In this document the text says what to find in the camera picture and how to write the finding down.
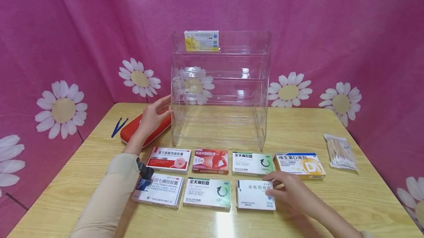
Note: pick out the person's right hand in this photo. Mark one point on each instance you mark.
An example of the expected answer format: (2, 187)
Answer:
(291, 192)

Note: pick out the person's left hand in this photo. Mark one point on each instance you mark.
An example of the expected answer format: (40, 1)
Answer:
(150, 118)

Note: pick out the person's left thumb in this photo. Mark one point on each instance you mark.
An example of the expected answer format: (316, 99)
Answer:
(166, 114)

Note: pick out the person's right fingers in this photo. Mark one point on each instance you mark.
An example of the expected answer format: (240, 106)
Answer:
(275, 177)

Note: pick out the person's left fingers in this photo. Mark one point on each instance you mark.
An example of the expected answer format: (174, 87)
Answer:
(162, 101)

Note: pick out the person's right thumb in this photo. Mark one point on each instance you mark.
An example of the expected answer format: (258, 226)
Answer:
(273, 193)

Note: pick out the plain white medicine box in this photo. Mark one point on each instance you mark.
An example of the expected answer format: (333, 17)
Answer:
(251, 195)

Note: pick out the person's left forearm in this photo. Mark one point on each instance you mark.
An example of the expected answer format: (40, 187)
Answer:
(111, 193)

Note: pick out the person's right forearm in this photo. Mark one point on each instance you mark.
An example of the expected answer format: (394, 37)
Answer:
(333, 221)

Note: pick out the white and green medicine box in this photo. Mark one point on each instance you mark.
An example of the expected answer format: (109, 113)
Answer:
(251, 163)
(207, 193)

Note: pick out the white box with orange circle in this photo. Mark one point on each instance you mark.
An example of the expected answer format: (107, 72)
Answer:
(299, 165)

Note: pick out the red zipper case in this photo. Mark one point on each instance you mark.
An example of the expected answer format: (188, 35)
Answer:
(132, 133)

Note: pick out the white box with red stripe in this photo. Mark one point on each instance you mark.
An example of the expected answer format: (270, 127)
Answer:
(169, 158)

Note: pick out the blue plastic tweezers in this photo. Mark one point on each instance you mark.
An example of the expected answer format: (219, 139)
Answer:
(117, 126)

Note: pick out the clear acrylic tiered shelf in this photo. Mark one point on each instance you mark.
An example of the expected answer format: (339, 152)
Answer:
(220, 94)

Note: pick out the red medicine box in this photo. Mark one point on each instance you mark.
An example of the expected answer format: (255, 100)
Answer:
(210, 160)

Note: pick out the bag of cotton swabs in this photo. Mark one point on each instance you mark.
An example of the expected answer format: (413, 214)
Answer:
(341, 153)

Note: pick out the yellow and white medicine box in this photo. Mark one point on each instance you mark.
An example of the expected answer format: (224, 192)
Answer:
(201, 41)

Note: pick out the white and blue medicine box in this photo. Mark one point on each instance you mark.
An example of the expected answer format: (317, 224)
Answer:
(160, 192)

